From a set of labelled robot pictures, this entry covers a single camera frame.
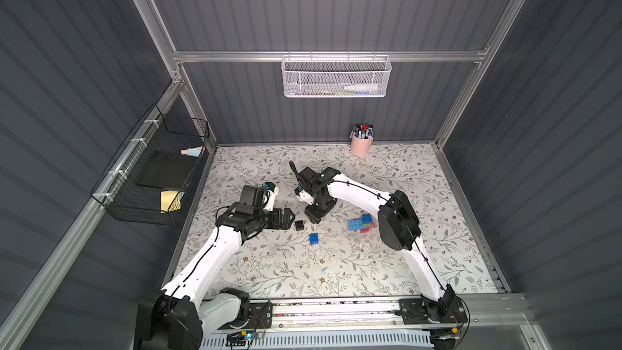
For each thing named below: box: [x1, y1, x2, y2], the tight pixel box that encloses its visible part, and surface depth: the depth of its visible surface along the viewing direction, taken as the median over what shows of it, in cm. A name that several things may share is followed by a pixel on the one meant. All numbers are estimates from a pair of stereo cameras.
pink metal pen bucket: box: [350, 134, 374, 157], surface depth 117 cm
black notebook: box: [136, 149, 199, 191], surface depth 75 cm
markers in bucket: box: [349, 123, 374, 140], surface depth 111 cm
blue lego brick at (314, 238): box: [309, 233, 320, 245], surface depth 91 cm
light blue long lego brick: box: [348, 219, 364, 231], surface depth 89 cm
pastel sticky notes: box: [179, 145, 204, 157], surface depth 83 cm
